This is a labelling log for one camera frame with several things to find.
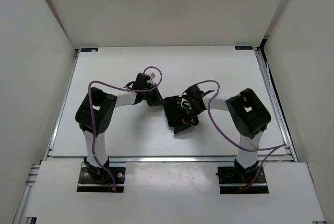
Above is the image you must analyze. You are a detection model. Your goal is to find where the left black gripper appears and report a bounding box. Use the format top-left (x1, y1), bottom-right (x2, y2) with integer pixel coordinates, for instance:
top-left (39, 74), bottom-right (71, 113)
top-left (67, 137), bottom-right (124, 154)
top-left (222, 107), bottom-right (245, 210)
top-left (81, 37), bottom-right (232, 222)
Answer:
top-left (142, 82), bottom-right (166, 107)

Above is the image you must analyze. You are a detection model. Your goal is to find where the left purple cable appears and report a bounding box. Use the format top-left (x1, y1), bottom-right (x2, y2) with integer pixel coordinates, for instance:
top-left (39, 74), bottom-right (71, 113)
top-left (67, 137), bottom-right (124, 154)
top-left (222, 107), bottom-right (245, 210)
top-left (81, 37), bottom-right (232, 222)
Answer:
top-left (88, 66), bottom-right (164, 183)

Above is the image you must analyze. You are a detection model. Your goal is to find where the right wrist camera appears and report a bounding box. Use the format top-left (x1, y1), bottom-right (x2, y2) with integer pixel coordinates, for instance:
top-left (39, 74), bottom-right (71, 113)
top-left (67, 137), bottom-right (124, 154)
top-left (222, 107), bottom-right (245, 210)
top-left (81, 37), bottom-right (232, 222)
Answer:
top-left (181, 85), bottom-right (214, 102)

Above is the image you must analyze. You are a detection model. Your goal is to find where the left blue corner label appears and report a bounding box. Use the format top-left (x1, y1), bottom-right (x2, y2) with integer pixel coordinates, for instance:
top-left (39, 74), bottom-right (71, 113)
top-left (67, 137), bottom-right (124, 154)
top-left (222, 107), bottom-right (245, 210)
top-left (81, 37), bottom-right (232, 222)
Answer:
top-left (80, 48), bottom-right (98, 52)

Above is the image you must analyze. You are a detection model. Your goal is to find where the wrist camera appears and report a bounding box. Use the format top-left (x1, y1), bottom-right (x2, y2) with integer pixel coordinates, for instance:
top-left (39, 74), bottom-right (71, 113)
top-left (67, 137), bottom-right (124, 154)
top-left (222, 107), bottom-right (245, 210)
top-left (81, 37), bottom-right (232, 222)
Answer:
top-left (132, 73), bottom-right (155, 90)
top-left (181, 85), bottom-right (214, 102)

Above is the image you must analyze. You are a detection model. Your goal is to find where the black skirt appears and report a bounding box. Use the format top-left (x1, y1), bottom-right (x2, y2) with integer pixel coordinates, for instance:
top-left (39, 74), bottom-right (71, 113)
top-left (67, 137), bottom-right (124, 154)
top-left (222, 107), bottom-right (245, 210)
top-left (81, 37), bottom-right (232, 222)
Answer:
top-left (164, 96), bottom-right (181, 128)

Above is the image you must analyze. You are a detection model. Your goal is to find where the blue corner label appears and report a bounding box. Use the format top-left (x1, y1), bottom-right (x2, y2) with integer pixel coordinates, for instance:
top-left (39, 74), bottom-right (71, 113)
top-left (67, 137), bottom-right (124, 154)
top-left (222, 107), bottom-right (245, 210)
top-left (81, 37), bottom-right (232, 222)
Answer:
top-left (235, 45), bottom-right (253, 50)
top-left (80, 48), bottom-right (98, 52)

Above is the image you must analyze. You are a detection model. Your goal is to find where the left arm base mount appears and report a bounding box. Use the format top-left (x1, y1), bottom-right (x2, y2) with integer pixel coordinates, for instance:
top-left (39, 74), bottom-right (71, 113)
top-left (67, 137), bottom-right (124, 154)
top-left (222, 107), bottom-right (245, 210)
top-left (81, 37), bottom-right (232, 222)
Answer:
top-left (77, 166), bottom-right (126, 193)

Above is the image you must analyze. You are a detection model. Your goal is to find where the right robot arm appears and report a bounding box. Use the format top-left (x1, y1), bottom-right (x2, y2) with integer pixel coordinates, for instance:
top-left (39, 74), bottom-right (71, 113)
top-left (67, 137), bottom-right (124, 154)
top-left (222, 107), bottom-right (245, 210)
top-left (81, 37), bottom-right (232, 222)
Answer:
top-left (164, 85), bottom-right (271, 182)

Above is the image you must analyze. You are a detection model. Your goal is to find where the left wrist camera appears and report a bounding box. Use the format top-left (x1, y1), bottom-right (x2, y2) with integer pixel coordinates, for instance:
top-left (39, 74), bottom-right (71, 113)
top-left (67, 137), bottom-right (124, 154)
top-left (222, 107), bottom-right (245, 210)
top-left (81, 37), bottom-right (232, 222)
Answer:
top-left (132, 73), bottom-right (155, 90)

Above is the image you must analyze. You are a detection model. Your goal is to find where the right blue corner label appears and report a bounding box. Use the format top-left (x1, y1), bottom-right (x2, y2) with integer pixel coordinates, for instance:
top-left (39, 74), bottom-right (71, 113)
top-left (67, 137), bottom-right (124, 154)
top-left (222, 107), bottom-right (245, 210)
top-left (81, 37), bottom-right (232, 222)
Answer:
top-left (235, 45), bottom-right (253, 50)

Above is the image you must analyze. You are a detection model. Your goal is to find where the white front cover board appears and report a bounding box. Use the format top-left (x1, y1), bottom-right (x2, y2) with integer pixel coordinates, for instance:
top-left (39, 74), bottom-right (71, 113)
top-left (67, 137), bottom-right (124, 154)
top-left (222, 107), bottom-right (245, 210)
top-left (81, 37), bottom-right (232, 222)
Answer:
top-left (26, 161), bottom-right (325, 223)

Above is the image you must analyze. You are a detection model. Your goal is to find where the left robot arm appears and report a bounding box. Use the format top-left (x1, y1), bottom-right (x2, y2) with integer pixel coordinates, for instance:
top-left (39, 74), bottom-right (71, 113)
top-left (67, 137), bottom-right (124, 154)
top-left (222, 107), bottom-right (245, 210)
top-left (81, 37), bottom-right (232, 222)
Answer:
top-left (75, 87), bottom-right (165, 182)

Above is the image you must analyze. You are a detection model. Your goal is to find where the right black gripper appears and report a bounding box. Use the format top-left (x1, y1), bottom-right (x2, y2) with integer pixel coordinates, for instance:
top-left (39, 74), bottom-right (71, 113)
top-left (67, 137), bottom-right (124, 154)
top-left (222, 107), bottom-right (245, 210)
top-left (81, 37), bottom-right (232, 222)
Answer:
top-left (174, 103), bottom-right (204, 134)

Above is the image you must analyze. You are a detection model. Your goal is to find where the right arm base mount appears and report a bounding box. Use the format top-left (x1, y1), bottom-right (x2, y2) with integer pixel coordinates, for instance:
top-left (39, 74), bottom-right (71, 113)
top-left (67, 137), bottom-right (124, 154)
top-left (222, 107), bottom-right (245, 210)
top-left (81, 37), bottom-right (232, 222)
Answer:
top-left (216, 167), bottom-right (269, 195)

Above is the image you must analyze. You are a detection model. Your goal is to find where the aluminium frame rail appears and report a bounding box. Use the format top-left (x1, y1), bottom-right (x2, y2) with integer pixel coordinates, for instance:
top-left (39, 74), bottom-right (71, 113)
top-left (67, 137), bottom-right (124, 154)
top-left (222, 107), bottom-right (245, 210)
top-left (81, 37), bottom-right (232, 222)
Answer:
top-left (47, 155), bottom-right (294, 163)

